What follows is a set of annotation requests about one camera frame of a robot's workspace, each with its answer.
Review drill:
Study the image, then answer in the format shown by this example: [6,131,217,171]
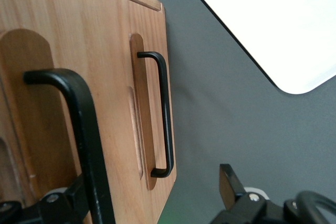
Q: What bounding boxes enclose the beige rectangular tray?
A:
[178,0,336,95]

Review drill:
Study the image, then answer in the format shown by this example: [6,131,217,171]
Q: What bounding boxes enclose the black metal drawer handle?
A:
[136,51,175,179]
[23,68,116,224]

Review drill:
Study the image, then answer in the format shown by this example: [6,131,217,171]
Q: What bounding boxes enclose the wooden drawer with large interior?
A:
[0,0,124,224]

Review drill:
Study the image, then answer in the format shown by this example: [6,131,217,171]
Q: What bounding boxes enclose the wooden drawer front panel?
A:
[111,0,178,224]

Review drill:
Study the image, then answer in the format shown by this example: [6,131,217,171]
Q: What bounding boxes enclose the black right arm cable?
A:
[295,190,336,224]

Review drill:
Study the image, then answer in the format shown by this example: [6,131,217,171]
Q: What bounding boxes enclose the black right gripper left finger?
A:
[0,174,91,224]

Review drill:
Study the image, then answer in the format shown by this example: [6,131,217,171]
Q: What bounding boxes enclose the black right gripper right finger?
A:
[209,163,284,224]

